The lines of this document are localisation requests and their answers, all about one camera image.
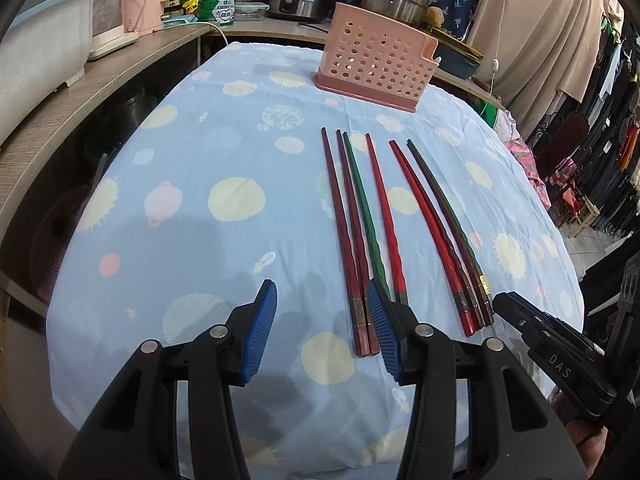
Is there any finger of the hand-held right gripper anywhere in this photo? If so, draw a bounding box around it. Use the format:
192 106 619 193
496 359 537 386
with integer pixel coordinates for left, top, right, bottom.
492 292 619 419

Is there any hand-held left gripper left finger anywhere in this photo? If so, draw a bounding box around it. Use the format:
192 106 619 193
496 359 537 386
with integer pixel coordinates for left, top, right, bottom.
57 279 279 480

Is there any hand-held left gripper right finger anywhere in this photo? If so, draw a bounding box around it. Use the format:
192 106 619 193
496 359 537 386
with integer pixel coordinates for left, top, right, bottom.
367 278 587 480

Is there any dark red chopstick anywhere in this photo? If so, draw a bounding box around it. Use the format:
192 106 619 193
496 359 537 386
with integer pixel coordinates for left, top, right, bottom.
420 185 487 332
336 130 381 357
321 127 367 358

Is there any green chopstick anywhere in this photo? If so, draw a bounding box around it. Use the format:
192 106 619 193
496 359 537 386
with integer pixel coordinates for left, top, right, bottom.
406 140 497 325
344 131 393 301

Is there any pink perforated utensil holder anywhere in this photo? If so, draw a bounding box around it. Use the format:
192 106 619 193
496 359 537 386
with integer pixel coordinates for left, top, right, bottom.
315 2 443 113

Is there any person's right hand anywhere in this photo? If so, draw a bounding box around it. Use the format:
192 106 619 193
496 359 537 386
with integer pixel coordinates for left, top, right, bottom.
552 392 619 480

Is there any blue planet print tablecloth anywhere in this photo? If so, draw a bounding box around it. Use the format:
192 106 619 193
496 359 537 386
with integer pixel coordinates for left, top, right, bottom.
46 42 583 480

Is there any pink floral cloth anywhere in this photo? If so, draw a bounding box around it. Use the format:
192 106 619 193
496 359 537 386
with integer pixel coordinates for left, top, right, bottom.
501 136 552 207

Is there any rack of hanging clothes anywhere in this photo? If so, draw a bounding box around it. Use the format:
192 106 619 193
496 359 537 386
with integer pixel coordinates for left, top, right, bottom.
530 7 640 238

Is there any pink plastic basket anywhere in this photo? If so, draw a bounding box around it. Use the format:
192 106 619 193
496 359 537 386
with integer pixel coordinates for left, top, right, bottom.
27 184 97 307

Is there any blue tray with yellow items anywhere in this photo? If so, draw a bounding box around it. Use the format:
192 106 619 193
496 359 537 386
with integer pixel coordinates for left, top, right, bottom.
431 34 484 81

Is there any beige hanging cloth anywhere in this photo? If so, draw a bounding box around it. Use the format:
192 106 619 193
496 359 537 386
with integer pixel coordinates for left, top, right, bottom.
464 0 607 137

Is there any clear lidded food container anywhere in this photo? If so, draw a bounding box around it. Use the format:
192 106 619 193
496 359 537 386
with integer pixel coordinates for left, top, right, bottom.
233 1 271 22

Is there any pink electric kettle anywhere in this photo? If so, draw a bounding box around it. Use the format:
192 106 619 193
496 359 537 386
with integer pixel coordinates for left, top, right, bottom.
122 0 167 37

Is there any clear glass steamer appliance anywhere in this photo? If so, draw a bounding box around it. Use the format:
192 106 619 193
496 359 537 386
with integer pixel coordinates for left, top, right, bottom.
87 0 142 62

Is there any white plastic tub blue rim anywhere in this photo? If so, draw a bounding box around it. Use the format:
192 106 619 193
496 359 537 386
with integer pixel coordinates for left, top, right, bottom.
0 0 99 147

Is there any white cable with switch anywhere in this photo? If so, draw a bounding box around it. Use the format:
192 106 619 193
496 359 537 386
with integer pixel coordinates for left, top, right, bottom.
487 0 507 98

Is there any white power cable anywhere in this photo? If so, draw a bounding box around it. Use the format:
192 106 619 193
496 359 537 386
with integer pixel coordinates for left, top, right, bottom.
196 20 228 45

